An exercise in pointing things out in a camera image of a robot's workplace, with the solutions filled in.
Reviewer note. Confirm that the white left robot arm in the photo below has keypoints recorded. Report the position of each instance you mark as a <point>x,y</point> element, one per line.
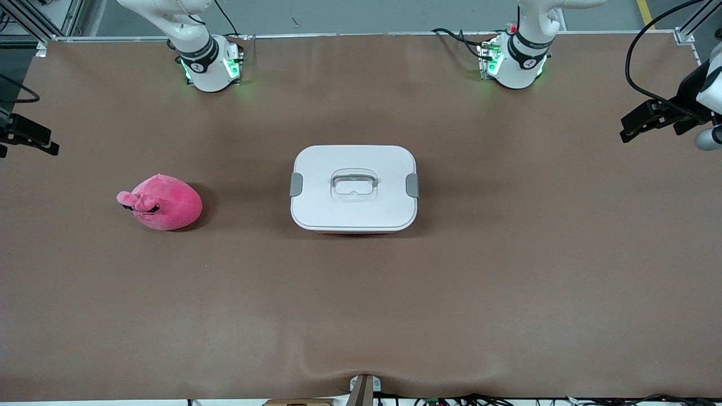
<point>519,67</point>

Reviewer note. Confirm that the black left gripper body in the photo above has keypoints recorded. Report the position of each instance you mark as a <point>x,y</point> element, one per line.
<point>685,95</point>

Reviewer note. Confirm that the brown cardboard piece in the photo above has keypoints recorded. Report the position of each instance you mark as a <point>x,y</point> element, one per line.
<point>299,402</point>

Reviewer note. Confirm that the pink plush toy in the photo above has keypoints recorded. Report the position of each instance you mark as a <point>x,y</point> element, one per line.
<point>169,203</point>

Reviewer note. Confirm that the pink plastic box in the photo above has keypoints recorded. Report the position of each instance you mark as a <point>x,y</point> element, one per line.
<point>355,232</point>

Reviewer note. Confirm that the white box lid grey latches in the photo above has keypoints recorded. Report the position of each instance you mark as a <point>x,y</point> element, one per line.
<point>354,208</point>

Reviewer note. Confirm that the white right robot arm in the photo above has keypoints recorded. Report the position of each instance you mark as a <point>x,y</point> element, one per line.
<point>208,73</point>

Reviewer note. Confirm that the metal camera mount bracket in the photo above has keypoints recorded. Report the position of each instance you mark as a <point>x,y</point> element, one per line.
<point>364,392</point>

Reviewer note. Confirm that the aluminium table edge rail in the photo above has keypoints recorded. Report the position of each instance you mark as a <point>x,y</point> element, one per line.
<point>338,35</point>

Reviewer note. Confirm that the brown table mat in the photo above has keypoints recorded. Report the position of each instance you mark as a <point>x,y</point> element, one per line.
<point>361,310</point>

